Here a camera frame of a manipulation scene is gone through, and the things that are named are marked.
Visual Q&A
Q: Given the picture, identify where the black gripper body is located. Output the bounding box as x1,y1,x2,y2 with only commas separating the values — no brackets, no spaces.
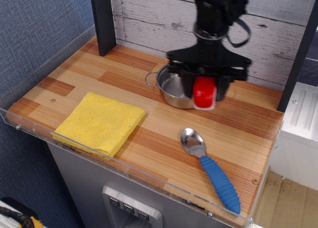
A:
166,39,251,81

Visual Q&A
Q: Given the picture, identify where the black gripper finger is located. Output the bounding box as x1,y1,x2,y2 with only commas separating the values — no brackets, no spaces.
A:
216,77,234,101
179,73,195,98

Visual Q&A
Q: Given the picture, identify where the red and white toy sushi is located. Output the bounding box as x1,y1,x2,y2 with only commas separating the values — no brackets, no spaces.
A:
193,76,217,110

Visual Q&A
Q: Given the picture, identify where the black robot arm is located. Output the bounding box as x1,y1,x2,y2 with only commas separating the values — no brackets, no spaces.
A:
166,0,251,101

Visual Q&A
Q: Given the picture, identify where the yellow and black corner object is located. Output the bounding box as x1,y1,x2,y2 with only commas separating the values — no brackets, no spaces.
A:
0,197,45,228

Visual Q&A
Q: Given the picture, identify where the small steel pot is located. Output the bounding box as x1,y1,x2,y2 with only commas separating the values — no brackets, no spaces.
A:
145,65,194,109

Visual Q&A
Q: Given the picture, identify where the yellow folded cloth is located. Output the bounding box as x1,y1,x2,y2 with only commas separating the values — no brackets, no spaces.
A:
52,91,146,157

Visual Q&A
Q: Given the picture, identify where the white side unit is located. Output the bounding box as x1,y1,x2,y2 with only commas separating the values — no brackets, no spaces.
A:
269,82,318,190

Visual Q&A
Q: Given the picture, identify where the clear acrylic table guard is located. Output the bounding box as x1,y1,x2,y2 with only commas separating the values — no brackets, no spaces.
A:
0,26,282,228

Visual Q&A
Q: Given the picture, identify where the grey cabinet with dispenser panel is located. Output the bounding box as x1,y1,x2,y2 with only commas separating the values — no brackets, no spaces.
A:
46,141,232,228

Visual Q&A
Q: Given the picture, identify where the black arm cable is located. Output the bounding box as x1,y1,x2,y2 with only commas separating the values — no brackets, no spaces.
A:
226,16,251,49

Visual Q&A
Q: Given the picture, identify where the spoon with blue handle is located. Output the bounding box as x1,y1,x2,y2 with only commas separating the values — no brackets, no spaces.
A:
180,128,241,214

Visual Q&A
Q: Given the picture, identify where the dark right upright post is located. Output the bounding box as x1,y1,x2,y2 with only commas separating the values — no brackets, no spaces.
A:
277,0,318,112

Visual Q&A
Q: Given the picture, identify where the dark upright post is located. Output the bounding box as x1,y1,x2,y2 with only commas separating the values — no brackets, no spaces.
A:
91,0,117,57
277,0,318,112

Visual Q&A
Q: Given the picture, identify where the dark left upright post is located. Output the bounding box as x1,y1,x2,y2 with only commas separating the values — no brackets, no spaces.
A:
91,0,117,57

